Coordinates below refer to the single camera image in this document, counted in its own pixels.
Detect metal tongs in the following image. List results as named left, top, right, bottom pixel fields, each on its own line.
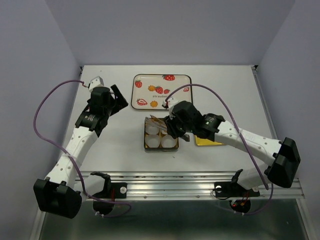
left=146, top=113, right=192, bottom=143

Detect gold tin lid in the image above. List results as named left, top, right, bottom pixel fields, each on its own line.
left=194, top=136, right=224, bottom=147

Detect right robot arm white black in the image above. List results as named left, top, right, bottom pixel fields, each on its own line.
left=162, top=97, right=301, bottom=195

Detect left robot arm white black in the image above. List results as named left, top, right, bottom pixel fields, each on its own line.
left=33, top=83, right=129, bottom=219

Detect paper cup back right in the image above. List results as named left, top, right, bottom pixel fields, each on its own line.
left=160, top=129, right=168, bottom=135

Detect paper cup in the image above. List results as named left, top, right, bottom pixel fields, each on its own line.
left=160, top=129, right=168, bottom=135
left=145, top=124, right=160, bottom=135
left=161, top=134, right=177, bottom=149
left=145, top=134, right=161, bottom=148

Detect paper cup front right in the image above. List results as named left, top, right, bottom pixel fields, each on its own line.
left=161, top=134, right=177, bottom=149

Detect square cookie tin base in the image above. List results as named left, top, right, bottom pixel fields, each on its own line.
left=143, top=115, right=180, bottom=153

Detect paper cup back left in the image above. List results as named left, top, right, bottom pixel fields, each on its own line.
left=145, top=124, right=160, bottom=135

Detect paper cup front left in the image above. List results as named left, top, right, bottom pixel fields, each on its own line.
left=145, top=134, right=161, bottom=148

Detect strawberry pattern tray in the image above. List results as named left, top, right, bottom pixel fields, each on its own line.
left=131, top=74, right=193, bottom=111

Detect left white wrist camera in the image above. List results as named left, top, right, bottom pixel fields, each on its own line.
left=85, top=76, right=105, bottom=93

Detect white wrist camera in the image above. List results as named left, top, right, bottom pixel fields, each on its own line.
left=162, top=97, right=180, bottom=110
left=85, top=76, right=105, bottom=93

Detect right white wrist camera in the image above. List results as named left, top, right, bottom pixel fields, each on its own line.
left=162, top=97, right=180, bottom=110

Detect aluminium mounting rail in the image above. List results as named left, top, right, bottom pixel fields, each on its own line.
left=39, top=170, right=306, bottom=201

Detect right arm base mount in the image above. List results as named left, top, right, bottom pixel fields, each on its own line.
left=211, top=181, right=260, bottom=214

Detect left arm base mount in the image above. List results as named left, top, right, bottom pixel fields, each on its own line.
left=85, top=171, right=128, bottom=218

